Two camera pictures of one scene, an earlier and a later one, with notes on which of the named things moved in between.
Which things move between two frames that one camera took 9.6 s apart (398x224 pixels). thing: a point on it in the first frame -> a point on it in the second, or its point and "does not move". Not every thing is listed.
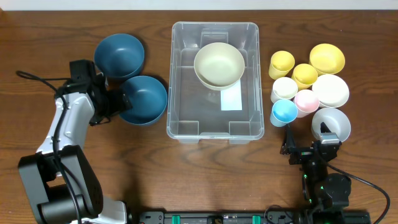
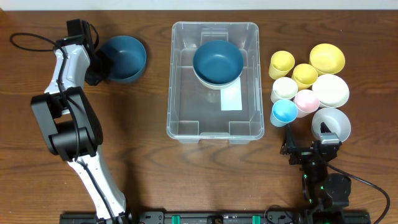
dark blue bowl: (119, 55) does not move
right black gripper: (288, 147) does not move
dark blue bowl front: (148, 99) -> (218, 61)
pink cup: (306, 101) does not move
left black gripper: (120, 102) -> (108, 63)
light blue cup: (283, 112) does not move
